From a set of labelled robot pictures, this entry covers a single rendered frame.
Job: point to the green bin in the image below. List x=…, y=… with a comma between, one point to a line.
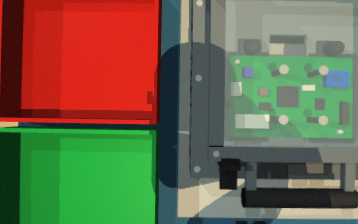
x=52, y=175

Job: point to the red bin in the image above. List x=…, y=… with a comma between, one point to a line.
x=80, y=61

